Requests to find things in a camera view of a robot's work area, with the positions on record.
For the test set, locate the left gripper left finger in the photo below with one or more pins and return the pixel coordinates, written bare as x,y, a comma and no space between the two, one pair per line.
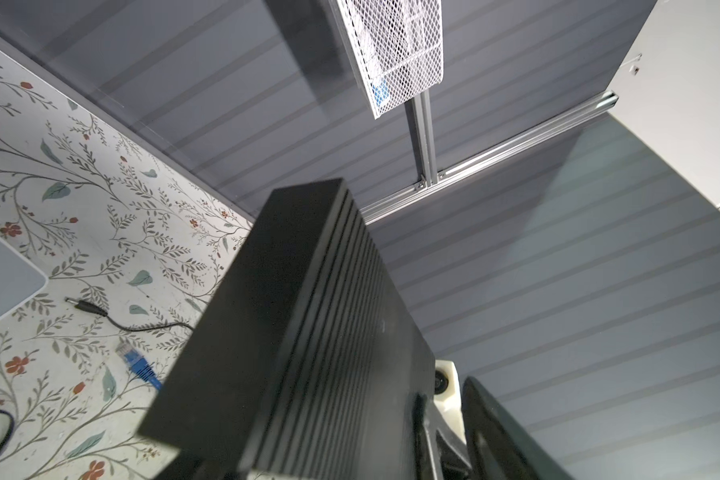
439,452

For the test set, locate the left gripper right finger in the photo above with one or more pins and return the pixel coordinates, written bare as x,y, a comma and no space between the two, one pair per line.
498,446

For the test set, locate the white flat box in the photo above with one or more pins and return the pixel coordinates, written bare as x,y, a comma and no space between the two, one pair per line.
0,282

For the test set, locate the white mesh wall basket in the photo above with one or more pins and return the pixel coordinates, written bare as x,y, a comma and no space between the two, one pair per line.
395,48

